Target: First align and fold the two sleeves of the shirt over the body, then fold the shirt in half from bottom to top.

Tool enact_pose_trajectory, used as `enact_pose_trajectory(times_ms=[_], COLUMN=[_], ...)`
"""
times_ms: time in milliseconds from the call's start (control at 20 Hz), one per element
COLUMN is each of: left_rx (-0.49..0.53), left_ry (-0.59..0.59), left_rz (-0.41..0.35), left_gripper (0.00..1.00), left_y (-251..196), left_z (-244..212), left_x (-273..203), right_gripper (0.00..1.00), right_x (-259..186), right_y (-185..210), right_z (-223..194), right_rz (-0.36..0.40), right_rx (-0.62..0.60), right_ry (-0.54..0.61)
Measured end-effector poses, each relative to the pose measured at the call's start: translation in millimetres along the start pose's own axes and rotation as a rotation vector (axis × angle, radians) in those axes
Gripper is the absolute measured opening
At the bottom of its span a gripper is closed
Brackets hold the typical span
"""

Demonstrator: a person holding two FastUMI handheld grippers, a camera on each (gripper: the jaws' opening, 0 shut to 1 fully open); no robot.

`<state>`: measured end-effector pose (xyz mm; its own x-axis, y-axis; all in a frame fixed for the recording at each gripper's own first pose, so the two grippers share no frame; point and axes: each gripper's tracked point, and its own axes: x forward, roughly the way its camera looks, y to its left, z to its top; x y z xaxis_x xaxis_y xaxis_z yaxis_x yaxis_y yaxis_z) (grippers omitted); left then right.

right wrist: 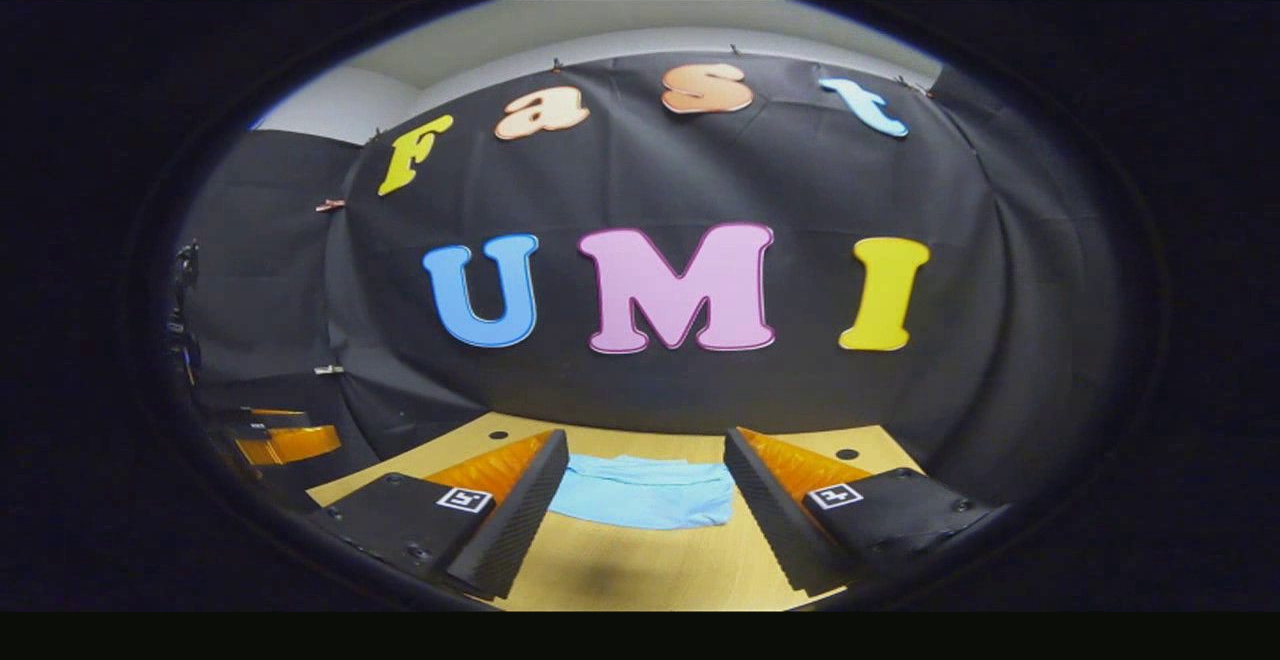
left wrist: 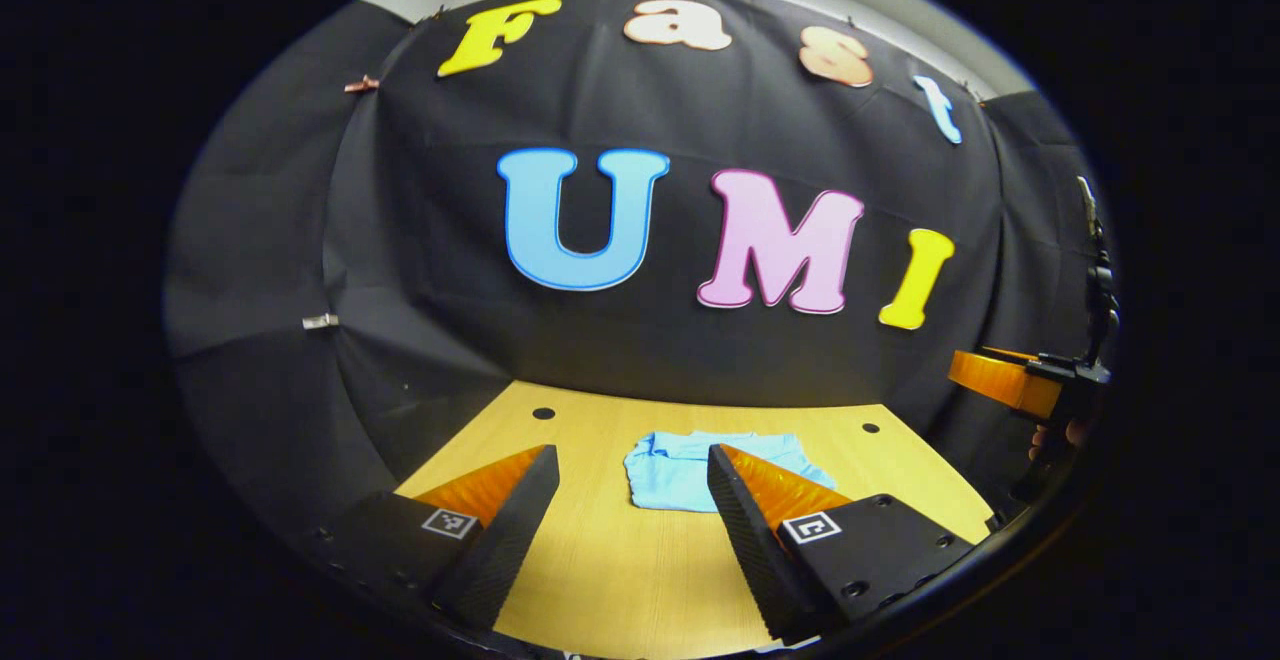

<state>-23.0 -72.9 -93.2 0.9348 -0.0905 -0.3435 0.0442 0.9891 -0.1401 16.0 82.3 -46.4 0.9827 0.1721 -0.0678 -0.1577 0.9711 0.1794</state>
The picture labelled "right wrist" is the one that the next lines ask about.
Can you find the light blue T-shirt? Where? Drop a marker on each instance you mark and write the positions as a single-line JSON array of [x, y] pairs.
[[640, 495]]

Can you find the dark stand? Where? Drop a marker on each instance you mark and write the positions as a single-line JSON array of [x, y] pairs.
[[185, 290]]

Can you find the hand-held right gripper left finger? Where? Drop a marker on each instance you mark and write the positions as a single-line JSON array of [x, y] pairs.
[[520, 515]]

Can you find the black backdrop cloth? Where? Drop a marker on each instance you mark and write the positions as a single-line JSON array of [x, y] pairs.
[[700, 180]]

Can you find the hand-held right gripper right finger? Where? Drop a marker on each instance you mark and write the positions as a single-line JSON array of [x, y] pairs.
[[770, 515]]

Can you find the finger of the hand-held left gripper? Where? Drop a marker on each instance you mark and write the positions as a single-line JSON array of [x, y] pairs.
[[262, 419], [290, 445]]

